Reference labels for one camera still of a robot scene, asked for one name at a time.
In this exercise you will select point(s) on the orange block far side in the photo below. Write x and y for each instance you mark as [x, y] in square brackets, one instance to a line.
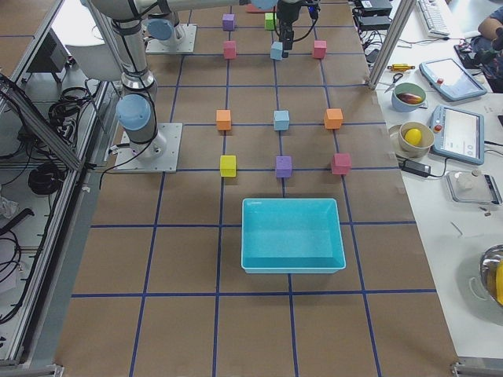
[333, 118]

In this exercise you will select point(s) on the metal bowl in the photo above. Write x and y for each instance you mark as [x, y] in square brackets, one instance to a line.
[487, 285]

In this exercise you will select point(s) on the scissors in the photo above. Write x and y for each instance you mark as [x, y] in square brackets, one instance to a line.
[396, 77]

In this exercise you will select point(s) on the green foam block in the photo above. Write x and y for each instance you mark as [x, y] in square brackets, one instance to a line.
[269, 21]

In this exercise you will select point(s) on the light blue foam block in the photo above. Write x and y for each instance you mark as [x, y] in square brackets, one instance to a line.
[276, 51]
[281, 120]

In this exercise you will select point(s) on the pink block near arm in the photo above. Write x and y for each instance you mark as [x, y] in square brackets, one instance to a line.
[230, 49]

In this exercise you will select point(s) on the teach pendant near bowl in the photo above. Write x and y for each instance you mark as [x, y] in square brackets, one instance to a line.
[458, 134]

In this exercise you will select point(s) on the orange block near arms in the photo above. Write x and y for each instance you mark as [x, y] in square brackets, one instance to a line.
[223, 119]

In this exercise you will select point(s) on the purple block near blue tray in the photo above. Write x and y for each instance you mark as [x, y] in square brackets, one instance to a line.
[283, 166]

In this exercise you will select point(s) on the black power adapter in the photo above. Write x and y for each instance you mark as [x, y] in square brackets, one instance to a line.
[413, 167]

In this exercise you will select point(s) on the yellow foam block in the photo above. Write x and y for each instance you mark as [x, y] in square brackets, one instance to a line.
[228, 166]

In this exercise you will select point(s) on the pink block near blue tray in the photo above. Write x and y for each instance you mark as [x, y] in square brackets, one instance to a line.
[341, 163]

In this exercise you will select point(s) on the white keyboard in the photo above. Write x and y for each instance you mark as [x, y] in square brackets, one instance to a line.
[432, 19]

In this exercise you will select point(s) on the clear container with lid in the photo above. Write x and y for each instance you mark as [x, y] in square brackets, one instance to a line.
[466, 187]

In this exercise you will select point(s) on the teach pendant near scissors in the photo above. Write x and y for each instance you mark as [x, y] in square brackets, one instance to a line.
[451, 80]

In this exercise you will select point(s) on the green bowl with fruit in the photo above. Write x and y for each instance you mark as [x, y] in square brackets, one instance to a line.
[407, 97]

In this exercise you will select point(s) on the beige bowl with lemon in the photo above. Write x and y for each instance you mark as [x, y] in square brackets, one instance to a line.
[415, 139]

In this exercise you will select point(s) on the purple block near pink tray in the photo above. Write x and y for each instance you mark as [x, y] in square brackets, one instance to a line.
[228, 22]

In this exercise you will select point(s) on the cyan plastic tray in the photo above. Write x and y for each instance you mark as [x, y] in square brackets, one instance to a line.
[299, 235]

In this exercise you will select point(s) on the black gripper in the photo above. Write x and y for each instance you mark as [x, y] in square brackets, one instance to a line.
[286, 13]

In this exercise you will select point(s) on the gold metal tool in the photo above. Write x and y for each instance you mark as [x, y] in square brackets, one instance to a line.
[400, 67]

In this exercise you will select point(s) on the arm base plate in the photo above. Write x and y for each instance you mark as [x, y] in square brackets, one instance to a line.
[160, 156]
[166, 39]

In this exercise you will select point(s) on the pink block far side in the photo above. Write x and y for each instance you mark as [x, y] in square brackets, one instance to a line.
[319, 49]

